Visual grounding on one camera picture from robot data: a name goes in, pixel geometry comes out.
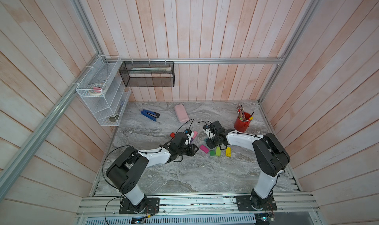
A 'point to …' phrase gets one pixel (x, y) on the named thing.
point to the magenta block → (204, 148)
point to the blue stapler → (150, 115)
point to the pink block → (195, 134)
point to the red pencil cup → (241, 126)
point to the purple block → (192, 139)
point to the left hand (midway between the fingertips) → (196, 150)
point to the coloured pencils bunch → (241, 115)
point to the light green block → (218, 151)
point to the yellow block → (228, 152)
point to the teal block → (205, 139)
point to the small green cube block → (212, 153)
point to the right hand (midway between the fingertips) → (209, 142)
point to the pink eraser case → (181, 113)
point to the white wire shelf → (109, 108)
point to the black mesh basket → (148, 74)
